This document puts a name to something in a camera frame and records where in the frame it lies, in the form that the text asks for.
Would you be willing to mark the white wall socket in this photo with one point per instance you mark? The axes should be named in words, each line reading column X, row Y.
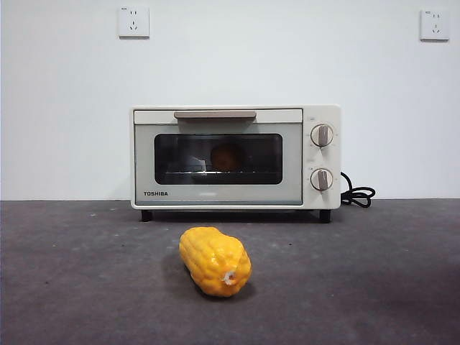
column 134, row 22
column 435, row 25

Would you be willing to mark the yellow corn cob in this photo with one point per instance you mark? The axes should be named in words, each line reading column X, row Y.
column 213, row 259

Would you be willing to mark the cream Toshiba toaster oven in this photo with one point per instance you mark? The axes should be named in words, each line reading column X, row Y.
column 324, row 158

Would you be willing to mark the brown potato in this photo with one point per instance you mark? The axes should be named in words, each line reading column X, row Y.
column 226, row 158

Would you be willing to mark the cream oven knob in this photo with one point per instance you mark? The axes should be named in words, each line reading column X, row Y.
column 322, row 179
column 322, row 135

